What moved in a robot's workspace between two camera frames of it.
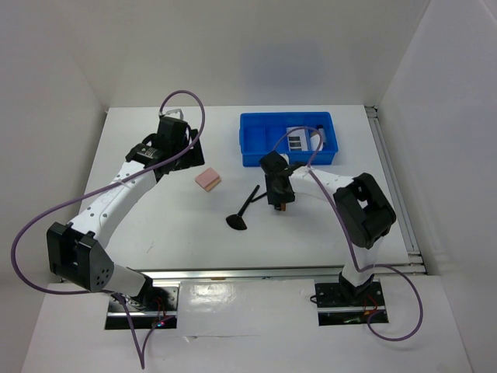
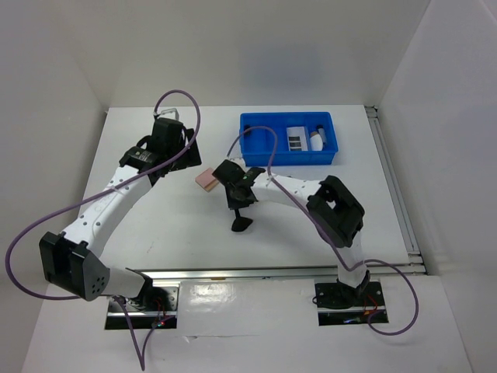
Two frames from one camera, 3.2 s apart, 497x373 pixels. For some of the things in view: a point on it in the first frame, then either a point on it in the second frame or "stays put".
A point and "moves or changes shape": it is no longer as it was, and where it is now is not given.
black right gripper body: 274,194 -> 234,200
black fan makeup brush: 236,221 moves or changes shape
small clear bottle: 323,136 stays put
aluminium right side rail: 395,190 stays put
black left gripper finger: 192,158 stays put
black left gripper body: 181,147 stays put
